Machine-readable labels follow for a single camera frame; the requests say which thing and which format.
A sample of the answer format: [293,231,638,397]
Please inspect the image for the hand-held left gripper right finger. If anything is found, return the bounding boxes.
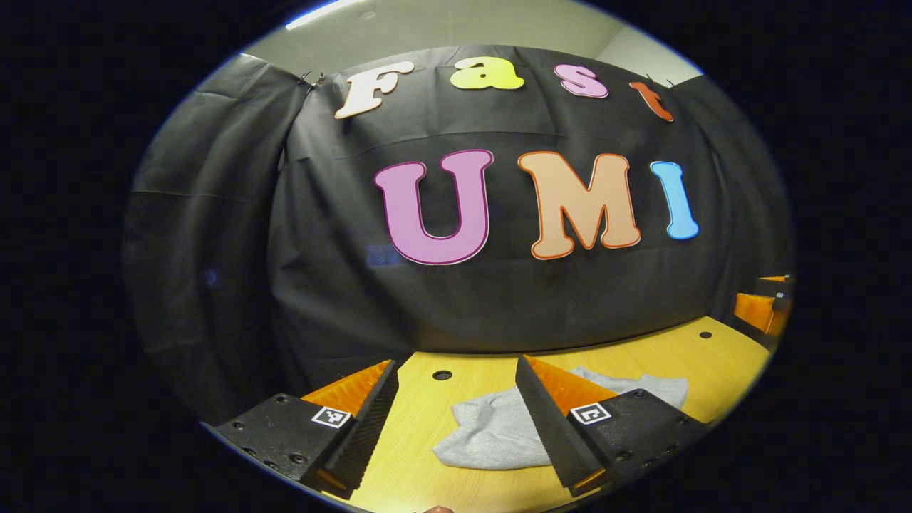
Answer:
[514,354,713,497]

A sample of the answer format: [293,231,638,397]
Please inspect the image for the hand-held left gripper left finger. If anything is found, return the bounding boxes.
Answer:
[214,358,400,499]

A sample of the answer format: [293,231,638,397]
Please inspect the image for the grey zip-neck sweatshirt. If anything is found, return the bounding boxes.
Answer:
[432,366,690,471]

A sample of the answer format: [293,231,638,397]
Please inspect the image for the black backdrop cloth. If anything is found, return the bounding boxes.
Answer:
[121,44,797,428]

